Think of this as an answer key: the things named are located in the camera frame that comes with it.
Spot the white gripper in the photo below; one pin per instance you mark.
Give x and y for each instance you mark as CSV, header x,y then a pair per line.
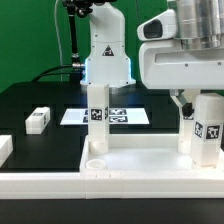
x,y
165,65

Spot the white desk tabletop tray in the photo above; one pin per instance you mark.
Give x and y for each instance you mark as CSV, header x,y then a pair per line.
x,y
146,153

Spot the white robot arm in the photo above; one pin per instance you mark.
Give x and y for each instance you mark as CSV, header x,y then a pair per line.
x,y
196,24

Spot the white L-shaped obstacle fence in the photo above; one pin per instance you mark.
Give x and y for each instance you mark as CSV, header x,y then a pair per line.
x,y
97,183

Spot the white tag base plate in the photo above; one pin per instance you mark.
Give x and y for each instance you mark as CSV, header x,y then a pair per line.
x,y
116,116

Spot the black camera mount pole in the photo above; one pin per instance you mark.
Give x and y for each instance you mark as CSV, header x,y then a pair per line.
x,y
81,8

